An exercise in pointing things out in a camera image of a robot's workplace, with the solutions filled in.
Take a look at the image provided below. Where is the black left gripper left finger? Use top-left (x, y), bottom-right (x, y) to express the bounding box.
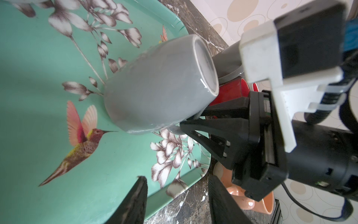
top-left (105, 176), bottom-right (148, 224)

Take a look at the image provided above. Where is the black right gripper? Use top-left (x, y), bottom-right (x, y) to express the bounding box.
top-left (180, 91), bottom-right (358, 201)

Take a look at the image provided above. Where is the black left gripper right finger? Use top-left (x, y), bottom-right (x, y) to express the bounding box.
top-left (208, 175), bottom-right (252, 224)

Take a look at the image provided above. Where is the red mug black handle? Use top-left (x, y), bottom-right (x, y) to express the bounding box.
top-left (209, 77), bottom-right (259, 106)

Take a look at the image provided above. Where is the cream and peach mug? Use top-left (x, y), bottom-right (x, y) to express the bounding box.
top-left (213, 161), bottom-right (275, 215)

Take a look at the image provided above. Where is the large grey mug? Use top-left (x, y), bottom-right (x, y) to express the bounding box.
top-left (212, 41), bottom-right (244, 85)

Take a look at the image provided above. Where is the small grey mug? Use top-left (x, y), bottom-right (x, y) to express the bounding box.
top-left (103, 35), bottom-right (219, 134)

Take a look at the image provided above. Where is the green floral tray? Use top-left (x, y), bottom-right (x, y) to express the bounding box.
top-left (1, 1), bottom-right (210, 224)

